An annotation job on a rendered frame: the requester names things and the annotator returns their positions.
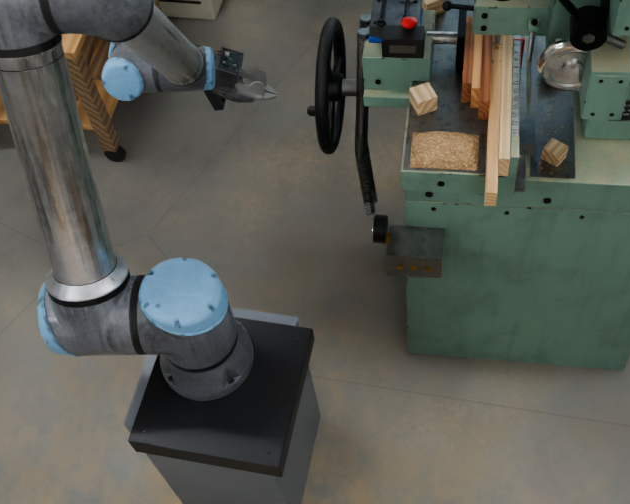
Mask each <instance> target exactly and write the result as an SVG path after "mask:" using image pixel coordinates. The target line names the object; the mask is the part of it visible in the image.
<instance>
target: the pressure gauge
mask: <svg viewBox="0 0 630 504"><path fill-rule="evenodd" d="M371 242H372V243H379V244H385V245H387V243H390V242H391V234H390V233H389V232H388V216H387V215H378V214H374V215H373V218H372V228H371Z"/></svg>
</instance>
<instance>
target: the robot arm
mask: <svg viewBox="0 0 630 504"><path fill-rule="evenodd" d="M61 34H83V35H91V36H95V37H98V38H100V39H102V40H104V41H107V42H111V43H110V47H109V59H108V60H107V61H106V63H105V64H104V67H103V71H102V83H103V86H104V88H105V89H106V91H107V92H108V93H109V94H110V95H111V96H113V97H114V98H116V99H118V100H122V101H131V100H134V99H136V98H137V97H139V96H140V95H141V94H142V93H156V92H177V91H204V93H205V95H206V97H207V98H208V100H209V102H210V103H211V105H212V107H213V109H214V110H215V111H218V110H223V109H224V106H225V102H226V99H228V100H230V101H233V102H237V103H252V102H259V101H265V100H270V99H274V98H276V96H277V92H276V91H275V90H274V89H273V88H272V87H271V86H269V85H268V84H267V75H266V72H265V71H264V70H261V69H259V70H257V71H256V72H254V73H249V72H246V71H245V70H243V69H240V68H241V67H242V63H243V57H244V56H243V54H244V53H242V52H239V51H235V50H232V49H229V48H226V47H222V46H221V50H220V51H215V52H218V53H217V55H215V53H214V52H213V49H212V48H211V47H205V46H202V47H200V45H197V44H192V43H191V42H190V41H189V40H188V39H187V38H186V37H185V36H184V35H183V34H182V33H181V32H180V31H179V30H178V29H177V27H176V26H175V25H174V24H173V23H172V22H171V21H170V20H169V19H168V18H167V17H166V16H165V15H164V14H163V13H162V12H161V11H160V10H159V9H158V8H157V7H156V6H155V4H154V0H0V97H1V100H2V104H3V107H4V110H5V113H6V117H7V120H8V123H9V127H10V130H11V133H12V137H13V140H14V143H15V147H16V150H17V153H18V157H19V160H20V163H21V167H22V170H23V173H24V177H25V180H26V183H27V186H28V190H29V193H30V196H31V200H32V203H33V206H34V210H35V213H36V216H37V220H38V223H39V226H40V230H41V233H42V236H43V240H44V243H45V246H46V250H47V253H48V256H49V259H50V263H51V266H52V270H51V271H50V272H49V274H48V275H47V278H46V281H45V282H44V283H43V285H42V287H41V289H40V292H39V295H38V301H39V304H40V305H39V306H37V319H38V325H39V329H40V333H41V336H42V338H43V339H44V341H45V344H46V345H47V346H48V348H49V349H50V350H52V351H53V352H55V353H57V354H60V355H72V356H76V357H81V356H104V355H160V367H161V371H162V373H163V376H164V378H165V380H166V382H167V383H168V385H169V386H170V387H171V388H172V389H173V390H174V391H175V392H176V393H178V394H179V395H181V396H183V397H185V398H188V399H191V400H196V401H210V400H215V399H219V398H222V397H224V396H226V395H228V394H230V393H232V392H233V391H234V390H236V389H237V388H238V387H239V386H240V385H241V384H242V383H243V382H244V381H245V379H246V378H247V376H248V375H249V373H250V371H251V368H252V365H253V361H254V349H253V344H252V341H251V338H250V336H249V334H248V332H247V330H246V329H245V328H244V326H243V325H242V324H241V323H240V322H238V321H237V320H235V319H234V317H233V313H232V310H231V307H230V304H229V301H228V296H227V292H226V289H225V287H224V285H223V284H222V282H221V281H220V279H219V277H218V275H217V274H216V273H215V271H214V270H213V269H212V268H211V267H209V266H208V265H207V264H205V263H203V262H201V261H199V260H196V259H192V258H182V257H181V258H172V259H169V260H166V261H163V262H161V263H159V264H157V265H156V266H154V267H153V268H152V269H151V270H150V272H149V273H148V274H147V275H130V271H129V267H128V264H127V262H126V260H125V259H124V258H123V257H121V256H120V255H118V254H115V253H114V252H113V248H112V244H111V240H110V236H109V232H108V228H107V224H106V220H105V216H104V212H103V208H102V204H101V199H100V195H99V191H98V187H97V183H96V179H95V175H94V171H93V167H92V163H91V159H90V155H89V151H88V147H87V143H86V139H85V135H84V131H83V127H82V123H81V119H80V115H79V111H78V107H77V103H76V99H75V95H74V91H73V87H72V83H71V79H70V75H69V70H68V66H67V62H66V58H65V54H64V50H63V46H62V35H61ZM227 50H228V51H227ZM230 51H232V52H230ZM234 52H235V53H234ZM237 53H238V54H237ZM239 81H240V83H241V84H239V85H238V86H237V88H236V86H235V84H237V83H239Z"/></svg>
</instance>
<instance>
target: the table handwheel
mask: <svg viewBox="0 0 630 504"><path fill-rule="evenodd" d="M332 45H333V54H334V66H333V70H331V65H330V62H331V53H332ZM356 81H357V80H356V79H346V47H345V37H344V31H343V27H342V24H341V22H340V20H339V19H337V18H335V17H331V18H329V19H327V20H326V22H325V23H324V25H323V28H322V31H321V35H320V40H319V46H318V53H317V61H316V74H315V123H316V133H317V139H318V143H319V147H320V149H321V150H322V152H323V153H325V154H332V153H334V152H335V151H336V149H337V147H338V144H339V141H340V137H341V132H342V126H343V118H344V108H345V96H356V94H357V92H356V91H357V90H356Z"/></svg>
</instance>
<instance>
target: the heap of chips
mask: <svg viewBox="0 0 630 504"><path fill-rule="evenodd" d="M478 149H479V135H468V134H466V133H459V132H444V131H432V132H424V133H417V132H413V135H412V145H411V154H410V164H409V167H412V168H432V169H453V170H473V171H477V169H478Z"/></svg>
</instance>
